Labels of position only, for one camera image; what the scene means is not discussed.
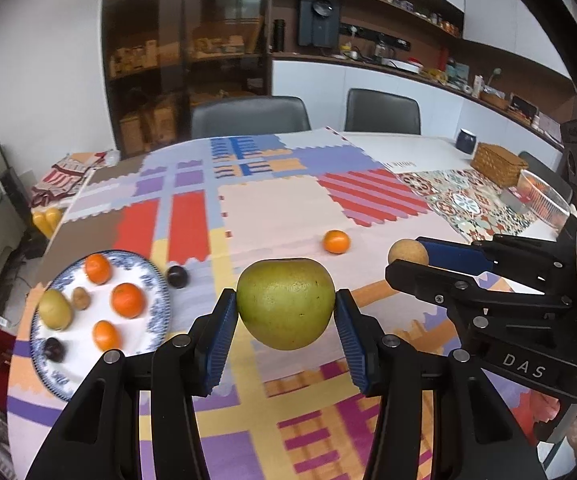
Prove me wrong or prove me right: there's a small orange mandarin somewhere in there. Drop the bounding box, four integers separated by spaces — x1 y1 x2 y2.
92 320 121 352

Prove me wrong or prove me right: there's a blue white porcelain plate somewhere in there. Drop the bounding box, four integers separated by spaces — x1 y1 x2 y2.
29 250 171 401

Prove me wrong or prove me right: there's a black upright vacuum cleaner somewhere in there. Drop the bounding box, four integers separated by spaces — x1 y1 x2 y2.
0 142 36 232

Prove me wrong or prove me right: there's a grey chair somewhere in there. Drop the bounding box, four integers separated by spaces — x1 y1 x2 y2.
191 96 311 139
344 88 421 136

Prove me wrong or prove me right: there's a brown round fruit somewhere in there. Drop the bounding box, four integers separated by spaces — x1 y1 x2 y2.
387 238 430 266
70 287 91 311

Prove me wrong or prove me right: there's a black coffee machine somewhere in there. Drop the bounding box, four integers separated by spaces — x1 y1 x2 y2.
297 0 341 49

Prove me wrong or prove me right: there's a dark blue mug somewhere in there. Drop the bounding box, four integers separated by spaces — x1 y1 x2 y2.
455 129 477 155

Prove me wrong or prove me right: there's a large green pear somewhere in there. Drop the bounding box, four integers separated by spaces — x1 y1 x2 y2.
236 258 335 351

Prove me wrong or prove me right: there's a small white kids table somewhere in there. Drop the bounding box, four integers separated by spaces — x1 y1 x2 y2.
30 152 119 241

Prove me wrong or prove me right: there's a grey chair right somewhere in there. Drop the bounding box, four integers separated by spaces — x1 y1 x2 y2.
344 88 421 136

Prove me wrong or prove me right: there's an orange mandarin on table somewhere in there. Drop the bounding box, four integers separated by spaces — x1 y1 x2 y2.
322 230 351 255

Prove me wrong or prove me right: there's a clear plastic container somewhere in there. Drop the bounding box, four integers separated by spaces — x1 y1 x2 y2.
500 169 571 232

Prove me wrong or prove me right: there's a dark glass cabinet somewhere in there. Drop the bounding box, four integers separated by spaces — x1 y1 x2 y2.
102 0 271 157

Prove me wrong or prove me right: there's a woven wicker basket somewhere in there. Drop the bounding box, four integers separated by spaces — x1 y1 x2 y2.
471 142 528 188

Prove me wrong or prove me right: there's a striped folded cloth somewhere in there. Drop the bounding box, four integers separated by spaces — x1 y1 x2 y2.
30 152 107 208

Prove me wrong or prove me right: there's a grey chair left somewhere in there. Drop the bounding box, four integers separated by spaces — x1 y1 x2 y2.
191 96 311 139

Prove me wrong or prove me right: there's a large orange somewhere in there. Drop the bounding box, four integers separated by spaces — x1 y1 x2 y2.
110 283 146 318

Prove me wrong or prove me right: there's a yellow green fruit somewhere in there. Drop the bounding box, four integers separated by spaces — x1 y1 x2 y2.
38 288 72 330

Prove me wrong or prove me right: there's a dark plum on table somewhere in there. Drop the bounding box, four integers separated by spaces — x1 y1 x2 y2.
166 264 190 289

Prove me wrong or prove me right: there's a dark plum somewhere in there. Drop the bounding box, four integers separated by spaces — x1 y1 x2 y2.
166 264 190 289
43 337 66 363

